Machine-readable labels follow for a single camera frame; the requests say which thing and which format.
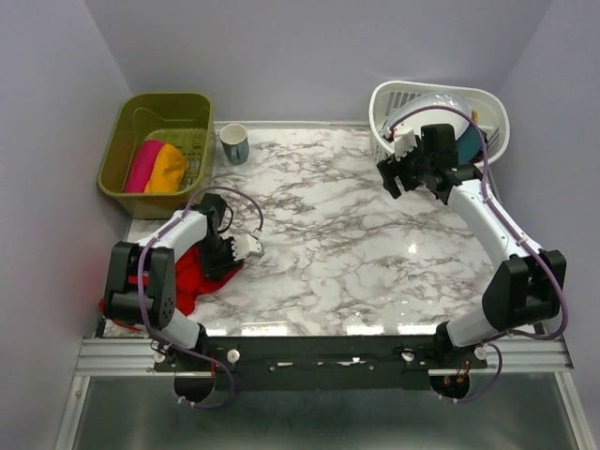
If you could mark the aluminium frame rail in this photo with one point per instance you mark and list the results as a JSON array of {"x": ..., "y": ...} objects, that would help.
[{"x": 133, "y": 357}]

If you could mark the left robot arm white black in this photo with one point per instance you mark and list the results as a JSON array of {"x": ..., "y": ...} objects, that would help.
[{"x": 180, "y": 233}]

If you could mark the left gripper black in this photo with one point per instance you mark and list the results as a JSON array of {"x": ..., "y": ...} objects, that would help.
[{"x": 220, "y": 269}]

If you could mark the white oval plate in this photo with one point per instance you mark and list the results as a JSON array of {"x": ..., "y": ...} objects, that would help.
[{"x": 433, "y": 116}]

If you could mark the teal plate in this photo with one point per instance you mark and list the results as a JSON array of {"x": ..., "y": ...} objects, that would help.
[{"x": 469, "y": 146}]

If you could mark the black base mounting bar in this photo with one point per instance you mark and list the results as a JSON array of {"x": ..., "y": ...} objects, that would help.
[{"x": 319, "y": 363}]

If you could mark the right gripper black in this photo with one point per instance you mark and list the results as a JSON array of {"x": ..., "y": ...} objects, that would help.
[{"x": 391, "y": 168}]

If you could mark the red t shirt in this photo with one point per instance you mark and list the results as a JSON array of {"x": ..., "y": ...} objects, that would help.
[{"x": 169, "y": 284}]

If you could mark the orange rolled t shirt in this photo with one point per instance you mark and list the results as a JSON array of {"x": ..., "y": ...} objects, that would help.
[{"x": 168, "y": 171}]

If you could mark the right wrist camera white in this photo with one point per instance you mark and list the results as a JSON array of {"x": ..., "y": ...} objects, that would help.
[{"x": 404, "y": 141}]

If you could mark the grey white mug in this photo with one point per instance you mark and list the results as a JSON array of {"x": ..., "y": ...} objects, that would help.
[{"x": 234, "y": 141}]

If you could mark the olive green plastic bin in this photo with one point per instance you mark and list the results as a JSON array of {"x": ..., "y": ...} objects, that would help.
[{"x": 182, "y": 119}]

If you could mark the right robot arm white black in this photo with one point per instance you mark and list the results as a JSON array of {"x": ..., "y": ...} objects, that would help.
[{"x": 528, "y": 279}]

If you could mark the pink rolled t shirt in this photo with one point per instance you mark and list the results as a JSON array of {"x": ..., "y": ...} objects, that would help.
[{"x": 142, "y": 166}]

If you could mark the white plastic dish basket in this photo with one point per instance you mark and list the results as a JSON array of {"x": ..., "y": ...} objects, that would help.
[{"x": 389, "y": 97}]

